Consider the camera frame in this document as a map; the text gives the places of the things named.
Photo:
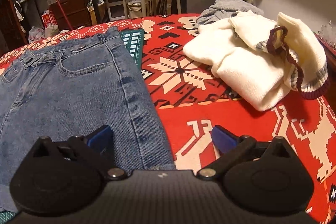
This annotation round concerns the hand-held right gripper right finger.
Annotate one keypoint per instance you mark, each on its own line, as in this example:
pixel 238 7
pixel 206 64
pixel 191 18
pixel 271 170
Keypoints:
pixel 223 137

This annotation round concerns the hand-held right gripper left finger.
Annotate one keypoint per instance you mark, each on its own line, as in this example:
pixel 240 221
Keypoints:
pixel 101 134

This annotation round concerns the blue denim jeans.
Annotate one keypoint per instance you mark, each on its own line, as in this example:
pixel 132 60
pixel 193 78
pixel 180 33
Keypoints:
pixel 65 87

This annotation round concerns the red patterned blanket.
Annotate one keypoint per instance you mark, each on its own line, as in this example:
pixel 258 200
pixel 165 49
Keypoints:
pixel 183 98

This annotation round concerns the cream knit sweater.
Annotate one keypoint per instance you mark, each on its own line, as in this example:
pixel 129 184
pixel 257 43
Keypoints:
pixel 236 66

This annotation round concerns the green cutting mat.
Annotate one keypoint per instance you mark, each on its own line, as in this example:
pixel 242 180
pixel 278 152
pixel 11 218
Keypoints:
pixel 132 41

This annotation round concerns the white plastic bag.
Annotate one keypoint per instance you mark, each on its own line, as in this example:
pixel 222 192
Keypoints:
pixel 36 34

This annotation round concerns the wooden drawer cabinet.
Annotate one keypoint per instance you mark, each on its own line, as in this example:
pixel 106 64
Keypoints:
pixel 76 11

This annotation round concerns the red and white carton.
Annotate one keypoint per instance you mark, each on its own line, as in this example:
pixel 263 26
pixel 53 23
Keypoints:
pixel 48 19

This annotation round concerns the grey garment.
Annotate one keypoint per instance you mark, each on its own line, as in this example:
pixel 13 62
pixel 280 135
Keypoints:
pixel 225 3

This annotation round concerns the cluster of clear bottles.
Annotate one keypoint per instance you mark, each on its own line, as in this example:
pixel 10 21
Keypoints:
pixel 328 29

